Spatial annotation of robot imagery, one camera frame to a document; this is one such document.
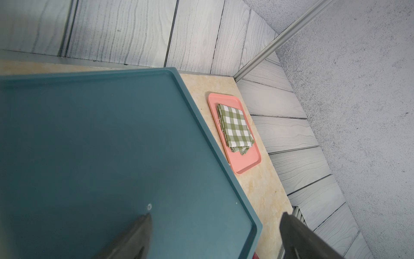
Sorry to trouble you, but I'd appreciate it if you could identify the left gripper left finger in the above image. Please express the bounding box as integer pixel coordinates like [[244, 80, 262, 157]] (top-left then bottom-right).
[[93, 213, 153, 259]]

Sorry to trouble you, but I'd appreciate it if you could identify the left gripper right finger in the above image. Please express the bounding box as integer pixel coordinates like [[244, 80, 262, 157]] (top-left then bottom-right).
[[279, 212, 343, 259]]

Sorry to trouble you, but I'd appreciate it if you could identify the teal drawer cabinet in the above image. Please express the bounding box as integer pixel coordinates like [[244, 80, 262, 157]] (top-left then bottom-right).
[[1, 68, 262, 259]]

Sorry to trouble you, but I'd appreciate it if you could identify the pink plastic tray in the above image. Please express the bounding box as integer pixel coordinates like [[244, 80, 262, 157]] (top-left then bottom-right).
[[208, 93, 262, 175]]

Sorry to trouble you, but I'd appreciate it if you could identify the green checkered cloth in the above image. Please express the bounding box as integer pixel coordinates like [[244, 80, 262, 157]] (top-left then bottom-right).
[[216, 104, 254, 155]]

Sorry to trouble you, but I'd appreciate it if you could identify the right aluminium frame post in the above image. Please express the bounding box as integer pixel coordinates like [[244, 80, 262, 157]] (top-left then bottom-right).
[[234, 0, 334, 83]]

